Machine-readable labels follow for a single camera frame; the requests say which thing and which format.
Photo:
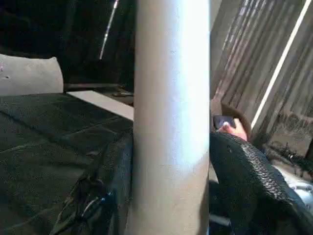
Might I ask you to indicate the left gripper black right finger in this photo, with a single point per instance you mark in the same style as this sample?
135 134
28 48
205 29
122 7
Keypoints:
249 186

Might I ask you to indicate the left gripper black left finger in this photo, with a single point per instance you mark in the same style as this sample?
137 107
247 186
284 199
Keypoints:
105 191

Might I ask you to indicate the white plastic table leg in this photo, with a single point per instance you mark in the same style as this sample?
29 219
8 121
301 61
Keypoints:
171 110

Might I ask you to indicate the pink red object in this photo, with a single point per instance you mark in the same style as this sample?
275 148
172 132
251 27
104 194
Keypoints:
238 132

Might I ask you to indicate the dark smartphone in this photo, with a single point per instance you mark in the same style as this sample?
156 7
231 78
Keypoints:
223 120

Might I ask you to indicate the black work mat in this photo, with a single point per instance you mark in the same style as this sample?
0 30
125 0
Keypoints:
49 134

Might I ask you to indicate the white flat board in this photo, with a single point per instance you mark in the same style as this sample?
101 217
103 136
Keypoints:
105 102

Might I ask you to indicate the small black remote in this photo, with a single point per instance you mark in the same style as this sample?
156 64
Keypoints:
122 94

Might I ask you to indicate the black sofa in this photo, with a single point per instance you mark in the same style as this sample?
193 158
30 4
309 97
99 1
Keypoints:
97 85

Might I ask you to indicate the grey curtain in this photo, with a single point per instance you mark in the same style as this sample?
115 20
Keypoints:
281 61

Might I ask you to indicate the light grey pillow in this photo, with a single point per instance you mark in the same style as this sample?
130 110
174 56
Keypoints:
29 76

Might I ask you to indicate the dark curtain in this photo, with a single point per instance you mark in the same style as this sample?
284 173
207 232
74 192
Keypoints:
49 24

